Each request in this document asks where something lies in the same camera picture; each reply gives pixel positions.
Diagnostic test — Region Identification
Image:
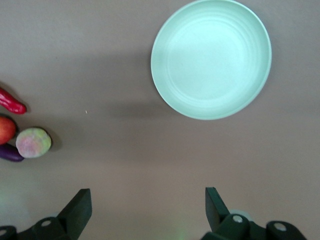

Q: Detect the pink green peach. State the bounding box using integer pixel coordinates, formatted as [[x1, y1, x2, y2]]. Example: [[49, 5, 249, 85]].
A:
[[15, 127, 53, 159]]

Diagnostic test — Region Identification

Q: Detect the long purple eggplant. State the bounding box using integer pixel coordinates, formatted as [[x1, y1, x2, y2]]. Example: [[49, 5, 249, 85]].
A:
[[0, 143, 25, 163]]

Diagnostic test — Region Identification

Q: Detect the brown table mat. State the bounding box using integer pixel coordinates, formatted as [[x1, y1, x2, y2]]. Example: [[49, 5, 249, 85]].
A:
[[0, 0, 320, 240]]

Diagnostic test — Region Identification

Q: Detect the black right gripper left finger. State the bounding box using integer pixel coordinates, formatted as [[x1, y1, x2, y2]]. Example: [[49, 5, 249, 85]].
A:
[[0, 188, 92, 240]]

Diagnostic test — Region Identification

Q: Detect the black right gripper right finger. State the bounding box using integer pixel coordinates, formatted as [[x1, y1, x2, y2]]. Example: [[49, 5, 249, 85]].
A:
[[201, 186, 307, 240]]

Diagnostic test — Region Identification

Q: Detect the red yellow pomegranate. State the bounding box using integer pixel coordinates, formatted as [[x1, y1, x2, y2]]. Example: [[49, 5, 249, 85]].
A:
[[0, 116, 17, 146]]

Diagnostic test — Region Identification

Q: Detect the pale green round plate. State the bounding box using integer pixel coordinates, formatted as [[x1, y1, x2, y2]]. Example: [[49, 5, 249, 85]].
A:
[[150, 0, 273, 121]]

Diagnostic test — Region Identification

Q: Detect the red chili pepper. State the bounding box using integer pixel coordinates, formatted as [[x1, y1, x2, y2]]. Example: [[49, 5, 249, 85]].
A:
[[0, 86, 27, 115]]

